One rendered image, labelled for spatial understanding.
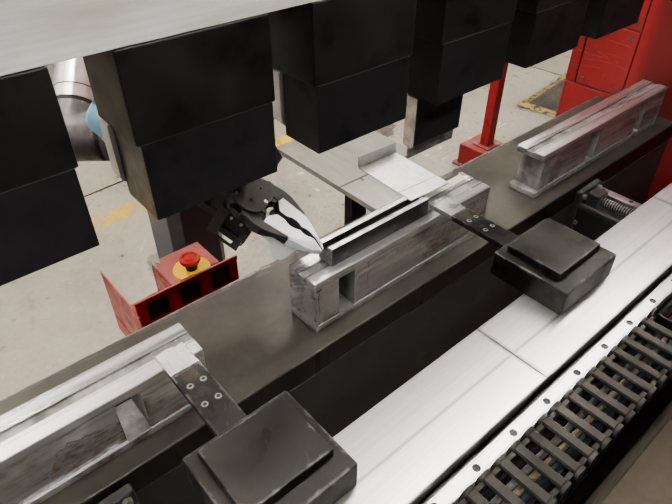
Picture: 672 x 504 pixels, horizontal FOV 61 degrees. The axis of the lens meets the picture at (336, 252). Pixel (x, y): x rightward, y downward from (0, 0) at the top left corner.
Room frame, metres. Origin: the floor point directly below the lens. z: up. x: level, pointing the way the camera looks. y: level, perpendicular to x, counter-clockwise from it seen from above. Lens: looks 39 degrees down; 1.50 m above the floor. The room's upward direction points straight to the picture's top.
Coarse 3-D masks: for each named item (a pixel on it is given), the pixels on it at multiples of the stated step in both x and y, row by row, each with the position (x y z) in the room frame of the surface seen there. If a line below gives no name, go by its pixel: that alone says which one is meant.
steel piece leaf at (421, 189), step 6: (426, 180) 0.81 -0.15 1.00; (432, 180) 0.81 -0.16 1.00; (438, 180) 0.81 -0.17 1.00; (444, 180) 0.81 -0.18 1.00; (414, 186) 0.79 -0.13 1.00; (420, 186) 0.79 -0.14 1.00; (426, 186) 0.79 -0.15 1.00; (432, 186) 0.79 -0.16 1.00; (438, 186) 0.79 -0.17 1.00; (402, 192) 0.77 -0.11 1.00; (408, 192) 0.77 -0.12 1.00; (414, 192) 0.77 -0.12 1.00; (420, 192) 0.77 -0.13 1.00; (426, 192) 0.77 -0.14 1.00; (408, 198) 0.75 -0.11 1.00; (414, 198) 0.75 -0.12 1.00
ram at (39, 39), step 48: (0, 0) 0.40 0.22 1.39; (48, 0) 0.42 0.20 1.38; (96, 0) 0.45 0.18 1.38; (144, 0) 0.47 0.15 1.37; (192, 0) 0.50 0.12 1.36; (240, 0) 0.53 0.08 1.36; (288, 0) 0.56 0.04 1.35; (0, 48) 0.40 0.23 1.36; (48, 48) 0.42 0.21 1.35; (96, 48) 0.44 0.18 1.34
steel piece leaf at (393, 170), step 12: (360, 156) 0.85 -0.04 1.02; (372, 156) 0.87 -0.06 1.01; (384, 156) 0.88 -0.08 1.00; (396, 156) 0.89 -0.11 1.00; (360, 168) 0.84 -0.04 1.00; (372, 168) 0.84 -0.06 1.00; (384, 168) 0.84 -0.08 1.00; (396, 168) 0.84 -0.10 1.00; (408, 168) 0.84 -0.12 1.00; (420, 168) 0.84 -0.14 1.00; (384, 180) 0.81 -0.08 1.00; (396, 180) 0.81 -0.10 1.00; (408, 180) 0.81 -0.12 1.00; (420, 180) 0.81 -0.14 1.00
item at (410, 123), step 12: (408, 96) 0.74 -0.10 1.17; (408, 108) 0.74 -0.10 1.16; (420, 108) 0.74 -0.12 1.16; (432, 108) 0.75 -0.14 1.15; (444, 108) 0.77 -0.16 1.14; (456, 108) 0.79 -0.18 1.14; (408, 120) 0.74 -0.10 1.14; (420, 120) 0.74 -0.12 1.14; (432, 120) 0.75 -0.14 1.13; (444, 120) 0.77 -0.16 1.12; (456, 120) 0.79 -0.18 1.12; (408, 132) 0.74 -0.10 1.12; (420, 132) 0.74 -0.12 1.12; (432, 132) 0.76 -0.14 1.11; (444, 132) 0.78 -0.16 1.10; (408, 144) 0.74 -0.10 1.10; (420, 144) 0.76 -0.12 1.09; (432, 144) 0.77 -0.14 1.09; (408, 156) 0.74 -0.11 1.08
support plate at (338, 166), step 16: (288, 144) 0.93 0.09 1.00; (352, 144) 0.93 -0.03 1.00; (368, 144) 0.93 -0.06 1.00; (384, 144) 0.93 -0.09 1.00; (400, 144) 0.93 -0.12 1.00; (304, 160) 0.88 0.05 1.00; (320, 160) 0.88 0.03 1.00; (336, 160) 0.88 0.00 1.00; (352, 160) 0.88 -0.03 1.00; (416, 160) 0.88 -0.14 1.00; (432, 160) 0.88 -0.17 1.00; (320, 176) 0.83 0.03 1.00; (336, 176) 0.82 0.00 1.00; (352, 176) 0.82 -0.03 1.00; (368, 176) 0.82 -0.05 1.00; (448, 176) 0.84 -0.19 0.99; (352, 192) 0.77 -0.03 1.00; (368, 192) 0.77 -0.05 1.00; (384, 192) 0.77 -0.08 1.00; (368, 208) 0.74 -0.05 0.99
